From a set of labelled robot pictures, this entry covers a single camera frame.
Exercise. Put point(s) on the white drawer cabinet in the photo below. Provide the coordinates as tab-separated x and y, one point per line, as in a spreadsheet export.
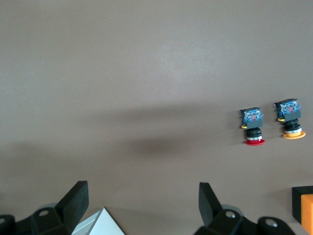
102	222

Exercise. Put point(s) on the yellow push button switch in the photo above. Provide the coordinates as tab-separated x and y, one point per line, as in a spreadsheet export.
291	115

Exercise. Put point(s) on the orange button enclosure box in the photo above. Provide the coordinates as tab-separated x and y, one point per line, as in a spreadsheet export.
306	213

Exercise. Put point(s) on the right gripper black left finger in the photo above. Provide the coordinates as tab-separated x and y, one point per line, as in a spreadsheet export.
71	205

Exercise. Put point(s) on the red push button switch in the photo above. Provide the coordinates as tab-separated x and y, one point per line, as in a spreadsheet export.
253	122

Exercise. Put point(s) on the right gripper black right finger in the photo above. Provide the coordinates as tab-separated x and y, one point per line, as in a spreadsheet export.
210	208

